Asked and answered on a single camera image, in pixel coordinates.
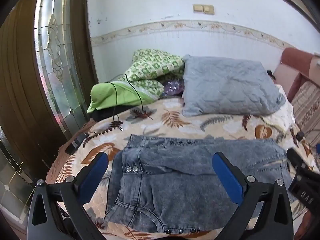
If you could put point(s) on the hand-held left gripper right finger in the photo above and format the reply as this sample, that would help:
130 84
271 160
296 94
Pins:
228 177

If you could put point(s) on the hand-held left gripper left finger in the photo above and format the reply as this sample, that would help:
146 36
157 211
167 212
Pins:
93 175

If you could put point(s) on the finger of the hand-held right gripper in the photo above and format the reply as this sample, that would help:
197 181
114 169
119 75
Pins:
296 158
318 149

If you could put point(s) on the grey-blue denim pants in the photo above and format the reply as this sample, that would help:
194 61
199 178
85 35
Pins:
175 180

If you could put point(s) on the small black charger plug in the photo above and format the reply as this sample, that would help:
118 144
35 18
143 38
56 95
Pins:
300 136

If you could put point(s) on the black phone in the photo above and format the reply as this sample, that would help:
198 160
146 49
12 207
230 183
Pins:
76 143

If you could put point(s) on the striped cushion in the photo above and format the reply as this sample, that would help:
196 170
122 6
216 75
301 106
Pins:
307 105

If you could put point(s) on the white cloth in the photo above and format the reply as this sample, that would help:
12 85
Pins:
287 102

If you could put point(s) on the green patterned blanket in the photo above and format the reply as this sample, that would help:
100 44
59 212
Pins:
107 95

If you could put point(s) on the frosted glass window panel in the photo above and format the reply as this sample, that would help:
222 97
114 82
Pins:
12 180

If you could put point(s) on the leaf-print bedspread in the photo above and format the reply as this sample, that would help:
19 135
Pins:
160 120

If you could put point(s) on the small black object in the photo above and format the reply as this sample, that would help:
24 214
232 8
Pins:
270 74

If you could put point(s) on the grey quilted pillow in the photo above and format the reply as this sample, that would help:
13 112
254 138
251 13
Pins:
225 87

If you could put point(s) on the pink sofa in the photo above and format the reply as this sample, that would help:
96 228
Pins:
295 57

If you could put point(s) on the purple plastic bag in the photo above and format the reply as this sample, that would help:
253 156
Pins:
173 87

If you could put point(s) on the dark wooden door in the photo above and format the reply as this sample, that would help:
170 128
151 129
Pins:
17 80

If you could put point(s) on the green patterned quilt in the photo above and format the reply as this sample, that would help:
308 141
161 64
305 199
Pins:
150 65

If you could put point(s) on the stained glass door panel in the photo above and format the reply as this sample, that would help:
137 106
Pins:
55 55

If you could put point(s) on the cream light switch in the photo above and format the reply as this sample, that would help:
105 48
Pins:
208 9
198 8

